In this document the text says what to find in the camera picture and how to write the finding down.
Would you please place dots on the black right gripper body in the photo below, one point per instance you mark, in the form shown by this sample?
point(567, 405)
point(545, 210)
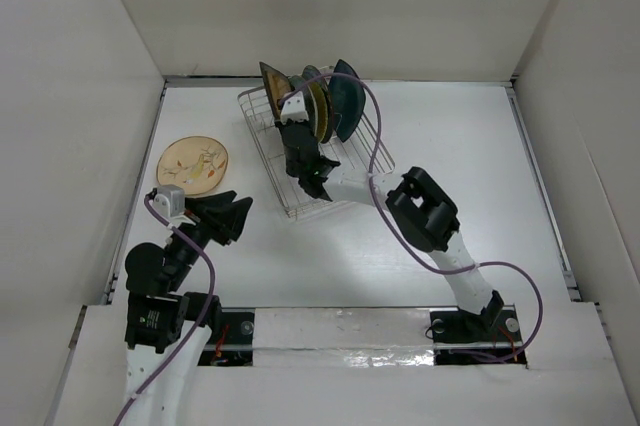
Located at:
point(304, 123)

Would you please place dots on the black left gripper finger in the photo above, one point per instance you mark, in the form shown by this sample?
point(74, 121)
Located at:
point(215, 212)
point(231, 219)

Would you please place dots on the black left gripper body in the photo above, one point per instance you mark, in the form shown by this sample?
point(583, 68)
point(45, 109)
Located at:
point(185, 251)

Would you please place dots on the beige plate with orange leaves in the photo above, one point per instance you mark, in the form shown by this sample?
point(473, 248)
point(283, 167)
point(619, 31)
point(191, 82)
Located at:
point(196, 164)

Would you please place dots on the woven bamboo round plate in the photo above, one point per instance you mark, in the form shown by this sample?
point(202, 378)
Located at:
point(321, 126)

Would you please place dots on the dark teal square plate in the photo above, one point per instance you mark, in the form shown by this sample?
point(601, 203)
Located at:
point(348, 99)

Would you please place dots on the light blue flower plate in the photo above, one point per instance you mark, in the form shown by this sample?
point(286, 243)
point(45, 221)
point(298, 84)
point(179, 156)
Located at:
point(310, 105)

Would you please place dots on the brown square plate black rim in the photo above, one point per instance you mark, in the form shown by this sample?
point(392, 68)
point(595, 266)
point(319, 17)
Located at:
point(276, 85)

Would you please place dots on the dark teal round plate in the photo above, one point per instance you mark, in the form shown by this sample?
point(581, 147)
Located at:
point(312, 72)

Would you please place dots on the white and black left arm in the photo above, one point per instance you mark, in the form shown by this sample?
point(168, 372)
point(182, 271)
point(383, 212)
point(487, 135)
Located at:
point(174, 321)

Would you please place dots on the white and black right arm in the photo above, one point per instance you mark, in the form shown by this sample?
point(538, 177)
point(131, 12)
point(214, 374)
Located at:
point(418, 210)

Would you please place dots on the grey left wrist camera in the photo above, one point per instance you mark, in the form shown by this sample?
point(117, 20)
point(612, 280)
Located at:
point(168, 202)

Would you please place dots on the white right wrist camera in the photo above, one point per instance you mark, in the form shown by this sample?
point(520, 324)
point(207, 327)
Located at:
point(294, 109)

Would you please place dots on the metal wire dish rack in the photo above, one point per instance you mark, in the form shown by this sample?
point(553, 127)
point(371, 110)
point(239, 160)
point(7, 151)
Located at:
point(361, 151)

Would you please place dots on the metal rail at table front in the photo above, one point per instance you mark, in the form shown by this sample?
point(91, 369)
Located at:
point(367, 338)

